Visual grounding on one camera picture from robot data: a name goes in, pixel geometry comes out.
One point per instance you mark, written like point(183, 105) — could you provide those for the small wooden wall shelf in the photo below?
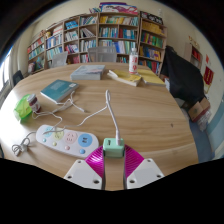
point(193, 55)

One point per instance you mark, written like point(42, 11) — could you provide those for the grey plain chair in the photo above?
point(58, 60)

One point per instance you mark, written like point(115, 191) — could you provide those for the red wall hanging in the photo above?
point(208, 75)

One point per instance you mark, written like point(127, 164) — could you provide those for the cardboard box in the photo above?
point(199, 109)

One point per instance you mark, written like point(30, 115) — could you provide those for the grey mesh chair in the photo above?
point(102, 55)

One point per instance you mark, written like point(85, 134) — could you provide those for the window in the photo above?
point(4, 73)

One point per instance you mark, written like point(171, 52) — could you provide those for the teal book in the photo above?
point(59, 90)

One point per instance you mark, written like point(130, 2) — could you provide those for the mint green charger block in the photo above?
point(113, 148)

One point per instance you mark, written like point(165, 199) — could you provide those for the wooden bookshelf unit with books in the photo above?
point(113, 33)

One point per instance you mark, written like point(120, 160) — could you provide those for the yellow flat book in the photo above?
point(151, 77)

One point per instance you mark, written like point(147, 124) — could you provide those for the grey book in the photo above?
point(87, 72)

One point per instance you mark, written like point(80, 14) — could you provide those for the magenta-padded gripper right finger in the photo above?
point(145, 173)

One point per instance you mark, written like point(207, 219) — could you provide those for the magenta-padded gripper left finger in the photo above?
point(81, 173)

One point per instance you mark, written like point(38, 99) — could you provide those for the small jar with red label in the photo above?
point(34, 104)

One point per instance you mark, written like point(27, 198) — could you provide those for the green plastic bag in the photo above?
point(22, 109)

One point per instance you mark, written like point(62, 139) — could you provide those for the black coat over chair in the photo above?
point(183, 75)

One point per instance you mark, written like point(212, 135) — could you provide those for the dark office chair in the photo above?
point(17, 77)

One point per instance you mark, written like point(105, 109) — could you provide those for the white oval power strip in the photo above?
point(66, 140)

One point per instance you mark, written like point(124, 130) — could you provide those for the yellow open book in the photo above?
point(125, 78)

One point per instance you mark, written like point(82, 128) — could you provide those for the clear bottle with red label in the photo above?
point(133, 63)

